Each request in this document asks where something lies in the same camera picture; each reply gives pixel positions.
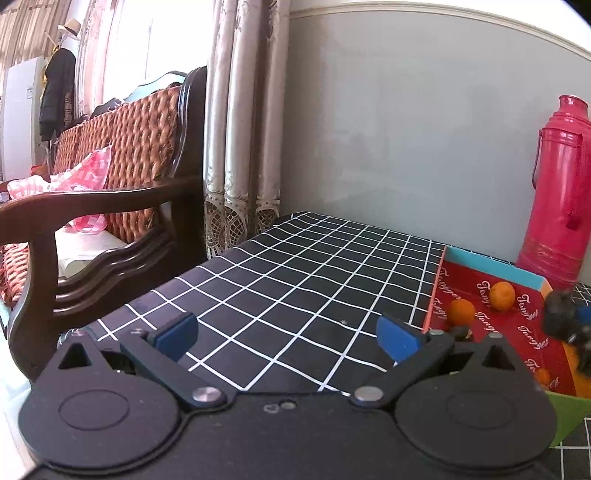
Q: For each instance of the pink checked cloth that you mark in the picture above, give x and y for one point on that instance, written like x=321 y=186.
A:
x=87 y=170

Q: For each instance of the sheer lace window curtain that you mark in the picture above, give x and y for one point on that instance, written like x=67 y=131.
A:
x=99 y=55

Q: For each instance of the small orange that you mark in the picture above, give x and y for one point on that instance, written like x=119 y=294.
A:
x=543 y=376
x=461 y=313
x=502 y=295

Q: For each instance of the dark wooden woven sofa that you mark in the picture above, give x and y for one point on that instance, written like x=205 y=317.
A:
x=138 y=138

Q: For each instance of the dark coat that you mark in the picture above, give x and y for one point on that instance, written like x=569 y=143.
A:
x=57 y=87

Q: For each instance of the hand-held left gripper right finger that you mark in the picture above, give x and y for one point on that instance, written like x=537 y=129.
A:
x=392 y=337

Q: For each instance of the beige lace-trimmed curtain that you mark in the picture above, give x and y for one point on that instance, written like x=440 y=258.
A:
x=244 y=138

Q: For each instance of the dark brown round fruit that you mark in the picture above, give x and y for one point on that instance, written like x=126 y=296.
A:
x=558 y=314

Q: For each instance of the white sheet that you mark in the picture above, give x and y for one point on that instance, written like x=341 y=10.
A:
x=87 y=251

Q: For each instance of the red thermos flask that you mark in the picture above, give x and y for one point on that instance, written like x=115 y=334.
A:
x=558 y=207

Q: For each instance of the white hat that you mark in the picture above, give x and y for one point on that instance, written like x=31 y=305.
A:
x=69 y=25

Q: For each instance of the black white checked tablecloth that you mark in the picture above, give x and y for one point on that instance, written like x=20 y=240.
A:
x=286 y=300

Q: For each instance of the colourful cardboard box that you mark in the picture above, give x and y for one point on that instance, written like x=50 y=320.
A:
x=517 y=295

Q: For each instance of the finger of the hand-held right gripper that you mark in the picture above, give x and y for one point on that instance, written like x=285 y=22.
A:
x=583 y=314
x=582 y=344

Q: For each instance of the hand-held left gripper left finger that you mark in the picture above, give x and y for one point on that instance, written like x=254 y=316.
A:
x=178 y=334

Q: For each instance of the white refrigerator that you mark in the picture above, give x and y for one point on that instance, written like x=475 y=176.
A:
x=21 y=115

